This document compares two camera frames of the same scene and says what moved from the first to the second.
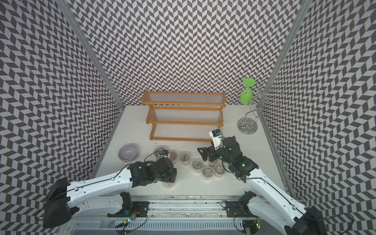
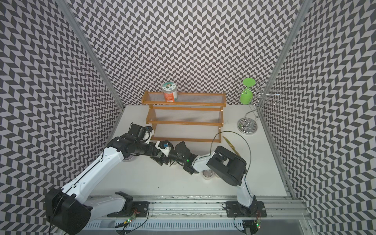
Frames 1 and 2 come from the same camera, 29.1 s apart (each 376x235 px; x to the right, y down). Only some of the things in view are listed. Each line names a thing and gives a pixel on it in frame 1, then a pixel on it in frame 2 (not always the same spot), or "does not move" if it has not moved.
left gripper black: [168, 176] → [152, 150]
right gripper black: [205, 151] → [159, 160]
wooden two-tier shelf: [184, 116] does not move
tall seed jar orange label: [169, 184] → [170, 91]
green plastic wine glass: [246, 95] does not move
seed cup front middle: [207, 172] does not move
